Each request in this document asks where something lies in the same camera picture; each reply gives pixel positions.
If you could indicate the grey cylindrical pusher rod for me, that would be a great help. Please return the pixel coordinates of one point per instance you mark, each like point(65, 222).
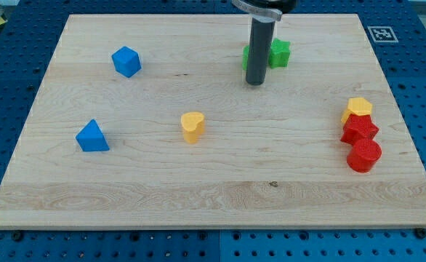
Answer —
point(261, 36)

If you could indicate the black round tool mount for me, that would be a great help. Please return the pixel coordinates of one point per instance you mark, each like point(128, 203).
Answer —
point(272, 10)

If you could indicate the light wooden board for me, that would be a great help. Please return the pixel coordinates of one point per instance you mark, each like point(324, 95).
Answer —
point(270, 157)

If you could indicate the green block behind rod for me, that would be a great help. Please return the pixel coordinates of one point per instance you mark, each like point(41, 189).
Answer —
point(245, 56)

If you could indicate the green star block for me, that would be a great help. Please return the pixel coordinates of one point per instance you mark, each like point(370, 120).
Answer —
point(279, 53)

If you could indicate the white fiducial marker tag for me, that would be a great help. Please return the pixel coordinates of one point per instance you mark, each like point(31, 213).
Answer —
point(382, 34)

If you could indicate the yellow heart block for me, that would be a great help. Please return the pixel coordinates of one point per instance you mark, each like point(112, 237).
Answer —
point(193, 126)

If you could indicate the yellow hexagon block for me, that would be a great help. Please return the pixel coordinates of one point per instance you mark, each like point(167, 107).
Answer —
point(358, 106)

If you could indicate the red star block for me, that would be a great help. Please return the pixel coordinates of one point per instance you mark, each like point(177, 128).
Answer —
point(358, 127)

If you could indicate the blue cube block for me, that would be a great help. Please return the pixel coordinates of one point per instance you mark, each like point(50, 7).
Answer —
point(126, 61)

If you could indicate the red cylinder block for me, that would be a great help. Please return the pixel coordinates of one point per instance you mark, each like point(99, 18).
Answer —
point(363, 155)

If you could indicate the blue triangle block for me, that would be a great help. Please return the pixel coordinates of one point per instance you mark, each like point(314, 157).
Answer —
point(91, 138)

